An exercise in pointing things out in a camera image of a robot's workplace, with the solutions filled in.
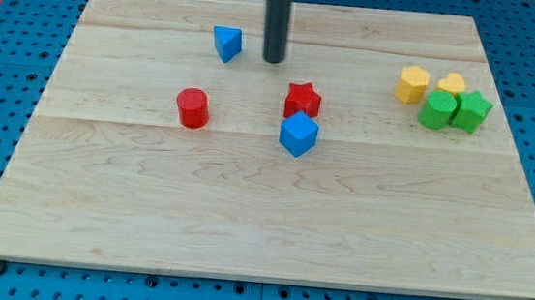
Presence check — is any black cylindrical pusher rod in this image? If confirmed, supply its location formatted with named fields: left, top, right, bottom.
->
left=262, top=0, right=292, bottom=64

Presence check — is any blue triangle block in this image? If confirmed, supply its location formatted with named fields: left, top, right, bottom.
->
left=213, top=26, right=243, bottom=64

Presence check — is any light wooden board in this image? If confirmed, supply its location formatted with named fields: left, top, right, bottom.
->
left=0, top=0, right=535, bottom=300

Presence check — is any red star block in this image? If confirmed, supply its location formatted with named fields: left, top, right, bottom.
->
left=283, top=82, right=321, bottom=118

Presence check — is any blue cube block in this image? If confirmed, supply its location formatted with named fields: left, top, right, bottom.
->
left=279, top=111, right=319, bottom=158

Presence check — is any red cylinder block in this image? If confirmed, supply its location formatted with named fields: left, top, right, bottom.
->
left=176, top=87, right=210, bottom=129

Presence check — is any yellow pentagon block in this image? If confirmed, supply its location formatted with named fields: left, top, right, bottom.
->
left=394, top=66, right=431, bottom=105

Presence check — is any yellow heart block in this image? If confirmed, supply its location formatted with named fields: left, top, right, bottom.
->
left=436, top=72, right=466, bottom=97

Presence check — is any green cylinder block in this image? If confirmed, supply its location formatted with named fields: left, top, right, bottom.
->
left=417, top=90, right=457, bottom=130

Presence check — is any green star block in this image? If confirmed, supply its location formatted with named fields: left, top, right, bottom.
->
left=450, top=91, right=493, bottom=134

